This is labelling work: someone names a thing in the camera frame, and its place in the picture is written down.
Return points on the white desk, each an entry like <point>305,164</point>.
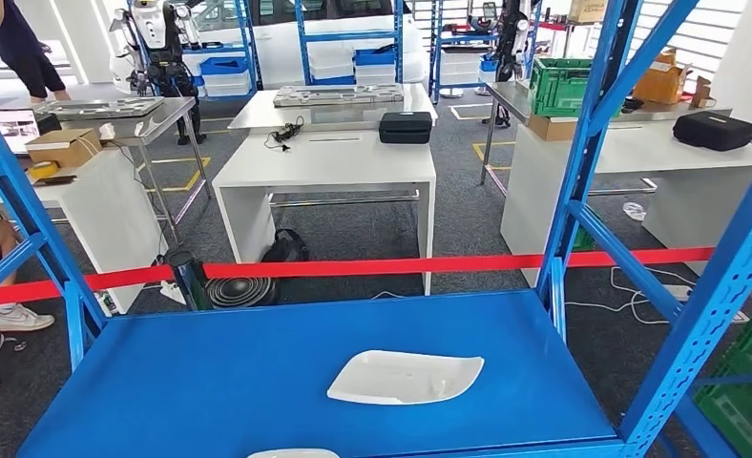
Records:
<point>325,161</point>
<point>107,215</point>
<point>528,202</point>

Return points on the green plastic crate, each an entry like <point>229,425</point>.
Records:
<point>749,404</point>
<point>556,88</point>
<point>583,239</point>

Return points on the black backpack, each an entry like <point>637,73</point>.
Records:
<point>285,246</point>

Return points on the white small plastic part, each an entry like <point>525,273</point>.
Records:
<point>106,131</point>

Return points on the open laptop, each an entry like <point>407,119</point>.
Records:
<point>12,129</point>

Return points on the blue steel shelf rack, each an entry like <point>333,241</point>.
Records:
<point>319,354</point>
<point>251,50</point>
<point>438,50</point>
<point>347,33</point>

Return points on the person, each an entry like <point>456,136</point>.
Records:
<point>15,44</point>
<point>15,319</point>

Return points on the white power strip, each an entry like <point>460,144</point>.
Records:
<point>678,293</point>

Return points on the small cardboard piece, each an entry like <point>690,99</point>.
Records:
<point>705,93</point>

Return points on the grey perforated metal tray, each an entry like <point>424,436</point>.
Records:
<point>98,107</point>
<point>338,95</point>

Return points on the white storage bin stack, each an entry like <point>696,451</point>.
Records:
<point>458,69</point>
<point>374,74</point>
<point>227,84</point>
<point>330,62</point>

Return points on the white black humanoid robot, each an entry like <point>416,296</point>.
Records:
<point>161,38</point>

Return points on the flat cardboard box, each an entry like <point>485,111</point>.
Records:
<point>550,128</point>

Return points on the chrome stanchion with black base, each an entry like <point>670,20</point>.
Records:
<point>186,278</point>

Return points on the long red barrier belt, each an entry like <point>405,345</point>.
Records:
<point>382,265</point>

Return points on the yellow tape roll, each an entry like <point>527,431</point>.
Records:
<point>43,169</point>

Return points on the white plastic mirror cover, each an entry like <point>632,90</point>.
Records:
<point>294,454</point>
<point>407,379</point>

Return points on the black zip case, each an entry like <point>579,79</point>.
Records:
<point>406,128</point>
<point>714,131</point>

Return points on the clear plastic bag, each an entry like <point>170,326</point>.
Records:
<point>634,212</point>

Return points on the black phone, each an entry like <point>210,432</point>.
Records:
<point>55,180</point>

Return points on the blue storage bin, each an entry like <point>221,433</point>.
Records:
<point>224,65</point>
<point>373,57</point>

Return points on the white car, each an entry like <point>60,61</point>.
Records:
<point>275,50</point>

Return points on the orange brown cardboard box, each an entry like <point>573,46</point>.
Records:
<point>657,82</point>

